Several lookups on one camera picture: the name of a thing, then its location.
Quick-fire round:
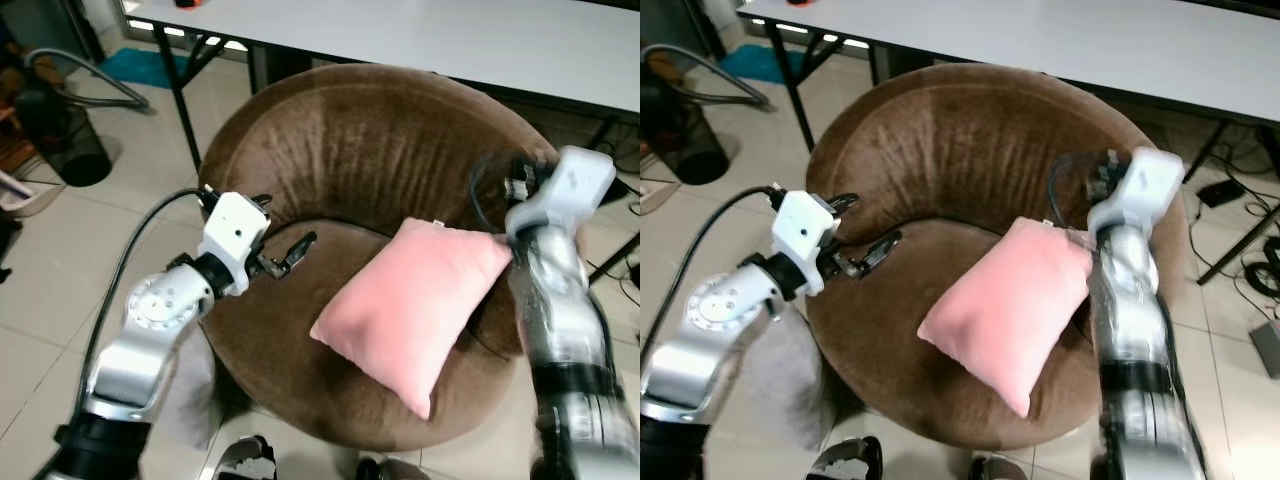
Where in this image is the black power adapter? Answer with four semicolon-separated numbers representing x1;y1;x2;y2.
1196;179;1247;209

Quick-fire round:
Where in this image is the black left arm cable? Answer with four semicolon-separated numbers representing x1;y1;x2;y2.
93;186;208;403
644;184;783;373

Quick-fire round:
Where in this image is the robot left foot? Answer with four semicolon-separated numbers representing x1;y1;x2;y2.
807;435;884;480
214;434;278;480

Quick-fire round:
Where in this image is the pink pillow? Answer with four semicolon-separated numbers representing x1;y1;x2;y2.
309;216;515;422
916;216;1094;420

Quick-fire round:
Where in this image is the long white table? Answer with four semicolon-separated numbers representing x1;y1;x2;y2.
118;0;641;115
734;0;1280;128

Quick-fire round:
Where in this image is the grey box with red button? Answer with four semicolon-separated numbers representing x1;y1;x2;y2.
1249;319;1280;380

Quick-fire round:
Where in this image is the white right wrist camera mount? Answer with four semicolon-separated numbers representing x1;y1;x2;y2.
508;146;617;238
1089;146;1187;238

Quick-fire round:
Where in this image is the brown round sofa chair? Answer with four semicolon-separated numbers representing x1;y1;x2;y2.
198;62;563;453
804;62;1193;453

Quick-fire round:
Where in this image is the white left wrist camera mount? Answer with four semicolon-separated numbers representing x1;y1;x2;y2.
197;192;272;299
771;189;844;299

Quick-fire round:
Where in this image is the teal floor mat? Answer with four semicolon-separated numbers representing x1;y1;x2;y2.
717;44;793;87
98;46;188;90

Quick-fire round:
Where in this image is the coiled black floor cable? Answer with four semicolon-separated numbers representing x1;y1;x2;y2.
1238;233;1280;293

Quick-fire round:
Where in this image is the grey flexible hose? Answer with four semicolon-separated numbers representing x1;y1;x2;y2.
640;44;773;110
24;46;153;112

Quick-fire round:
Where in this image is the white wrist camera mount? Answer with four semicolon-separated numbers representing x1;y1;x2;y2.
508;146;617;238
1089;146;1187;238
771;189;844;299
197;192;272;299

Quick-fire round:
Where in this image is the black waste bin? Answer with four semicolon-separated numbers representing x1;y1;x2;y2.
644;74;733;187
18;74;113;189

